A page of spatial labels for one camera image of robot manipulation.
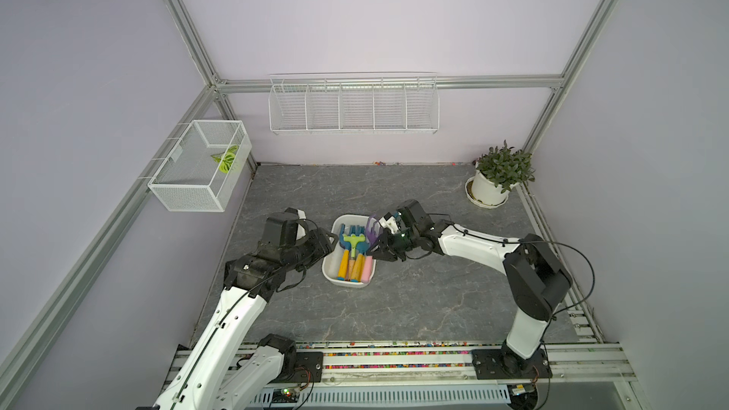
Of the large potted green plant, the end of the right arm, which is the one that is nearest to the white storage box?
the end of the right arm

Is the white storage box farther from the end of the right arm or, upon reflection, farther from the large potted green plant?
the large potted green plant

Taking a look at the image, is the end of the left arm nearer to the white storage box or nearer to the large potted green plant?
the white storage box

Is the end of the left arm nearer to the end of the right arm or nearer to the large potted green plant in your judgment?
the end of the right arm

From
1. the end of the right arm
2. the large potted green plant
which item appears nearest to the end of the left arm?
the end of the right arm
